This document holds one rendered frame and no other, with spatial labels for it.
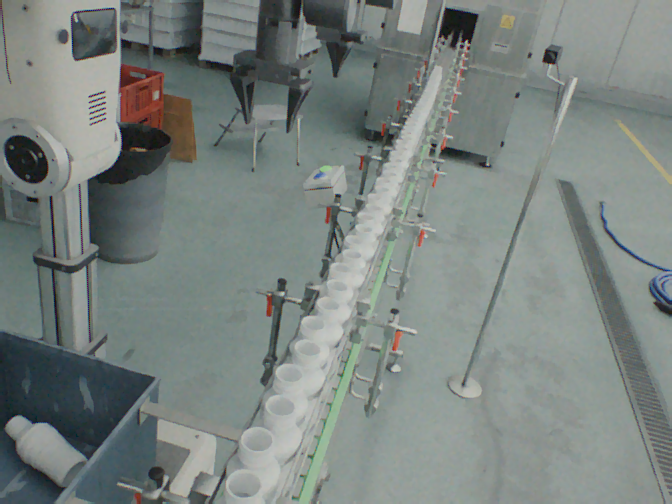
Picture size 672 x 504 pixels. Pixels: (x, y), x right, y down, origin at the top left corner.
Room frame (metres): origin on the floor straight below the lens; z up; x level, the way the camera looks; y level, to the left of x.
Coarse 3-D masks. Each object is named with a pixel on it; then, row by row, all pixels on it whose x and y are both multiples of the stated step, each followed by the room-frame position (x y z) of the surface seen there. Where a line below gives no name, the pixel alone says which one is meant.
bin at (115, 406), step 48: (0, 336) 0.80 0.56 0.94; (0, 384) 0.78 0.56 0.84; (48, 384) 0.79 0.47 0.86; (96, 384) 0.77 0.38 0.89; (144, 384) 0.76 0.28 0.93; (0, 432) 0.77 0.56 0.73; (96, 432) 0.77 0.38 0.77; (144, 432) 0.71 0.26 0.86; (240, 432) 0.69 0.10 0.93; (0, 480) 0.67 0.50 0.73; (48, 480) 0.68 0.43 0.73; (96, 480) 0.58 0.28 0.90; (144, 480) 0.71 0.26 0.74
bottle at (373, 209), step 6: (372, 204) 1.17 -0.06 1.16; (366, 210) 1.15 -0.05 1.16; (372, 210) 1.14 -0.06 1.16; (378, 210) 1.14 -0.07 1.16; (378, 216) 1.14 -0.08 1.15; (378, 222) 1.15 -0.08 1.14; (378, 228) 1.14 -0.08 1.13; (378, 234) 1.14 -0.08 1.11; (378, 240) 1.14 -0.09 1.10; (372, 270) 1.14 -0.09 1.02
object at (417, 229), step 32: (416, 96) 2.64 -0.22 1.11; (384, 128) 2.21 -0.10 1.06; (384, 160) 1.76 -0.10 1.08; (416, 160) 1.74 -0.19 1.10; (416, 224) 1.28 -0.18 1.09; (256, 288) 0.89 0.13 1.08; (384, 352) 0.85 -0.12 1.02; (352, 384) 0.87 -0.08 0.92; (128, 480) 0.44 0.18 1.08; (160, 480) 0.43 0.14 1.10
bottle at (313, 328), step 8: (304, 320) 0.70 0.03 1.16; (312, 320) 0.71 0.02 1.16; (320, 320) 0.70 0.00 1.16; (304, 328) 0.68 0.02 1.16; (312, 328) 0.71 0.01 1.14; (320, 328) 0.70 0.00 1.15; (304, 336) 0.68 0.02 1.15; (312, 336) 0.67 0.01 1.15; (320, 336) 0.68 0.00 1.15; (320, 344) 0.68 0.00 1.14; (288, 352) 0.69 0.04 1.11; (328, 352) 0.69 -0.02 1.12; (288, 360) 0.68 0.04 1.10
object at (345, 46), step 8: (320, 32) 1.25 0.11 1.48; (328, 32) 1.25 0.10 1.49; (328, 40) 1.25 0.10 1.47; (336, 40) 1.25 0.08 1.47; (344, 40) 1.26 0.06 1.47; (352, 40) 1.28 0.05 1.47; (344, 48) 1.24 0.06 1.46; (352, 48) 1.30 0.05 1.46; (344, 56) 1.25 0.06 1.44; (336, 72) 1.27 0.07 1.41
